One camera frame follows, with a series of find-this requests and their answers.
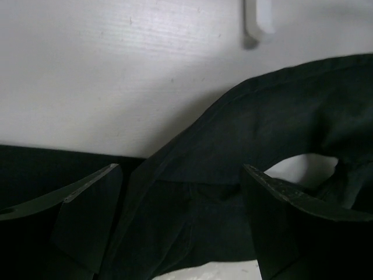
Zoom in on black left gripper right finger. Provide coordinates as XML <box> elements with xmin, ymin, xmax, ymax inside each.
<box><xmin>242</xmin><ymin>165</ymin><xmax>372</xmax><ymax>279</ymax></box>

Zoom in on white clothes rack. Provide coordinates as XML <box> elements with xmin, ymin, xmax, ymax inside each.
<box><xmin>243</xmin><ymin>0</ymin><xmax>275</xmax><ymax>50</ymax></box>

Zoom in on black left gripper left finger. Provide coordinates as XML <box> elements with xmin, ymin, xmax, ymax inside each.
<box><xmin>1</xmin><ymin>164</ymin><xmax>122</xmax><ymax>279</ymax></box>

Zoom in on black denim trousers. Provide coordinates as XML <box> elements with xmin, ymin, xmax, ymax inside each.
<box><xmin>1</xmin><ymin>54</ymin><xmax>372</xmax><ymax>279</ymax></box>

